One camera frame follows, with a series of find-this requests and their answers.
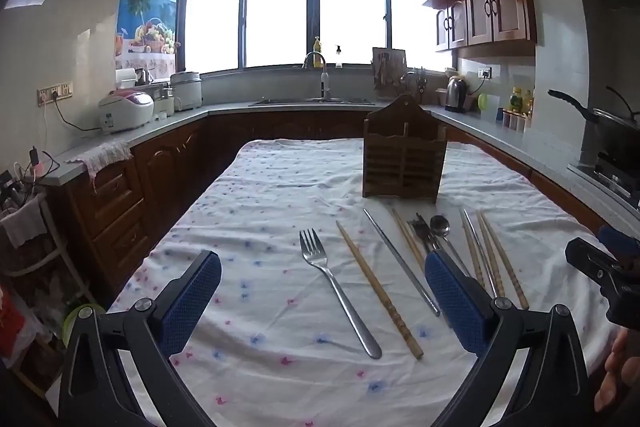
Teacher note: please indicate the person's right hand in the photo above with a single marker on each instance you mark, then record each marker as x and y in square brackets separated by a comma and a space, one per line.
[620, 367]

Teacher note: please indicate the wooden chopstick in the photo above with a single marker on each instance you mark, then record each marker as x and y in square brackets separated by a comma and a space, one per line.
[404, 232]
[510, 272]
[470, 242]
[492, 252]
[380, 292]

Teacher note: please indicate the kitchen window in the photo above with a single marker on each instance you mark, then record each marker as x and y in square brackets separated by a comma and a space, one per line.
[275, 17]

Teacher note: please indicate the steel electric kettle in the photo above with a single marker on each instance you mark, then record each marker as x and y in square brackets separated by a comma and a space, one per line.
[456, 97]

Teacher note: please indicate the white electric cooker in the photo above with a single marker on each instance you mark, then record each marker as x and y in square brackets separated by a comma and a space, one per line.
[186, 92]

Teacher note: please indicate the soap dispenser bottle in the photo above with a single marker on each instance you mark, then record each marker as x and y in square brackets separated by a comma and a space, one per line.
[339, 59]

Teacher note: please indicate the fruit wall poster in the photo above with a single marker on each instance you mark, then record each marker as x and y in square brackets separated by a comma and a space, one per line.
[147, 2]

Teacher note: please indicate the wooden knife rack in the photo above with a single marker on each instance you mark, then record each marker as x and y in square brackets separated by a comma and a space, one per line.
[387, 67]

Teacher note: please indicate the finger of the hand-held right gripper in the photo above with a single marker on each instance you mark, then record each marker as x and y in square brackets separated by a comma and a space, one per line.
[595, 264]
[617, 238]

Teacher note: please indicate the white wall outlet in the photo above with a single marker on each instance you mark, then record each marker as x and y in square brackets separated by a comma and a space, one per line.
[484, 72]

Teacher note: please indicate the large steel fork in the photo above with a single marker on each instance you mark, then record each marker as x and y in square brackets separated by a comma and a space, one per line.
[320, 267]

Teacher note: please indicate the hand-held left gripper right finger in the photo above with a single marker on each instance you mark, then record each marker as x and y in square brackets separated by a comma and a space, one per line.
[455, 302]

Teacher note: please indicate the blue cup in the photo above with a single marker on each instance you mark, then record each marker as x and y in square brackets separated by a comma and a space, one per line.
[500, 116]

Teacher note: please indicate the green cup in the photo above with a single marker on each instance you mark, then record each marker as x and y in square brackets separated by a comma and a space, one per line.
[482, 102]

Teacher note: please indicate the white metal shelf rack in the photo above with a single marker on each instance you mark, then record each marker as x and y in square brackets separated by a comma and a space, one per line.
[55, 247]

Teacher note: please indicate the red plastic bag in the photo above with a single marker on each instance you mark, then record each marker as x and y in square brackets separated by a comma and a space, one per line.
[10, 322]

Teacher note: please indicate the chrome kitchen faucet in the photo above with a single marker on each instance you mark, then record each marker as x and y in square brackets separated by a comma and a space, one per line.
[324, 79]

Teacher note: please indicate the grey kitchen countertop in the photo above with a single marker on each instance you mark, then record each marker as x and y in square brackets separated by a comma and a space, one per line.
[165, 119]

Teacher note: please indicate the white cloth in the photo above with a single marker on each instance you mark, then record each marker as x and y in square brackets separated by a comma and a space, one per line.
[22, 222]

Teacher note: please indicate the white and pink rice cooker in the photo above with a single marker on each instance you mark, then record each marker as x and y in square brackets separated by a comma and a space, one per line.
[125, 112]

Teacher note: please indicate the yellow oil bottle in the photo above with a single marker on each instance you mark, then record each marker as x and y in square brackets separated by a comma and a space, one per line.
[516, 99]

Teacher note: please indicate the seasoning bottle rack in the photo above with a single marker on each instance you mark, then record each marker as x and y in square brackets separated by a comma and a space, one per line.
[517, 121]

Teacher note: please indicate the steel kitchen sink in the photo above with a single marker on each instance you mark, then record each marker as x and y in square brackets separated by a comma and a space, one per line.
[300, 102]

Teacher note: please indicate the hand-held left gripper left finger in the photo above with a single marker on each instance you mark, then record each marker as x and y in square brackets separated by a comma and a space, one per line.
[192, 302]

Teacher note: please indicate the metal chopstick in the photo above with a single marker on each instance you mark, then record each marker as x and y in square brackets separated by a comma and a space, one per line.
[487, 267]
[400, 259]

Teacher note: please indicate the white rag on counter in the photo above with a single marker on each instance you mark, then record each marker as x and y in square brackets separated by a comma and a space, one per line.
[105, 154]

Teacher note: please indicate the yellow detergent bottle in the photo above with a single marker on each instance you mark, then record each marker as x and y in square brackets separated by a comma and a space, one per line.
[318, 54]

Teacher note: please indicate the steel spoon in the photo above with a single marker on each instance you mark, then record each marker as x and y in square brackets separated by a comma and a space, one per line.
[440, 224]

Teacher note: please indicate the wooden base cabinets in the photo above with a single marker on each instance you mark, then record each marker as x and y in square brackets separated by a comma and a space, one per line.
[165, 167]

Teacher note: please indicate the green plastic bowl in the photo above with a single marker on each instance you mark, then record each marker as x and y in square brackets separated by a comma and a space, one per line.
[75, 322]

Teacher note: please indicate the white floral tablecloth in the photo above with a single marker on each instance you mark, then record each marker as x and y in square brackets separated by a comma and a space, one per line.
[260, 207]

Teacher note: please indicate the wall power strip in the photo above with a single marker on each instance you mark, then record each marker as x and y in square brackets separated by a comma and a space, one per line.
[55, 93]

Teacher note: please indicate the white container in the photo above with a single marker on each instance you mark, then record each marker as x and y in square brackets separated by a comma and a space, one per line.
[126, 79]

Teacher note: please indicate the gas stove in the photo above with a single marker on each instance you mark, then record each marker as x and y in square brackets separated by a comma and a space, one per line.
[607, 179]

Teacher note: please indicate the wooden utensil holder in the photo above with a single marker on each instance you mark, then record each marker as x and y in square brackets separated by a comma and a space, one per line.
[400, 157]

